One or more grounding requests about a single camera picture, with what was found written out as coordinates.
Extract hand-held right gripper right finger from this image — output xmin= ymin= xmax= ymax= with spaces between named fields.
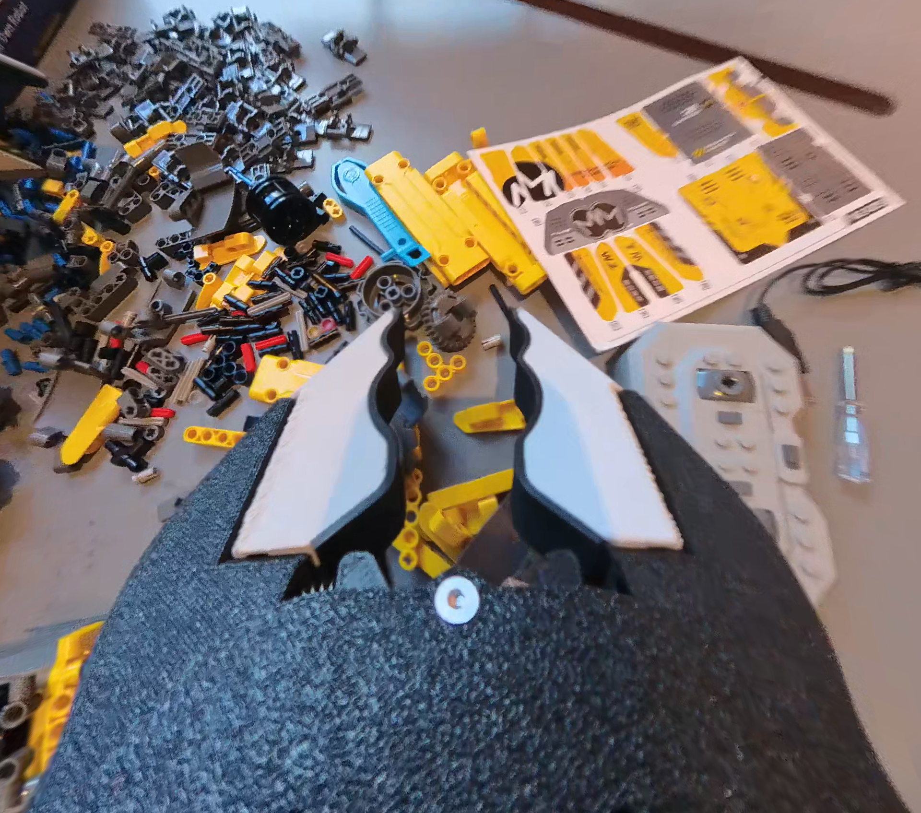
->
xmin=489 ymin=284 xmax=685 ymax=551

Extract black battery box cable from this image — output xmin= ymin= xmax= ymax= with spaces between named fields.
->
xmin=748 ymin=258 xmax=921 ymax=373

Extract grey wheel hub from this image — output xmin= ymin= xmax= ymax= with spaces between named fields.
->
xmin=357 ymin=262 xmax=425 ymax=330

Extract blue brick separator tool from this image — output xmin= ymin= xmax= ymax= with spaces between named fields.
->
xmin=330 ymin=156 xmax=433 ymax=269

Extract clear handle screwdriver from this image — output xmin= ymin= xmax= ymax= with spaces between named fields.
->
xmin=832 ymin=345 xmax=874 ymax=485

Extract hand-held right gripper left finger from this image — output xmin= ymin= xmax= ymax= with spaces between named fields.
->
xmin=230 ymin=308 xmax=409 ymax=561

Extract black wheel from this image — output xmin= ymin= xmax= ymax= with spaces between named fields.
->
xmin=246 ymin=174 xmax=322 ymax=247

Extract yellow sticker sheet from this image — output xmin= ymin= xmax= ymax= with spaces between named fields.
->
xmin=468 ymin=56 xmax=906 ymax=353

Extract pile of small black pieces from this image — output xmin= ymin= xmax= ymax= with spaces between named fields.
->
xmin=0 ymin=3 xmax=377 ymax=492

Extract grey battery box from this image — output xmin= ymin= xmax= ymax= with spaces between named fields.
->
xmin=610 ymin=321 xmax=838 ymax=607

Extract yellow toy brick car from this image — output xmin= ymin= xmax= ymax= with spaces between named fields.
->
xmin=0 ymin=619 xmax=106 ymax=801

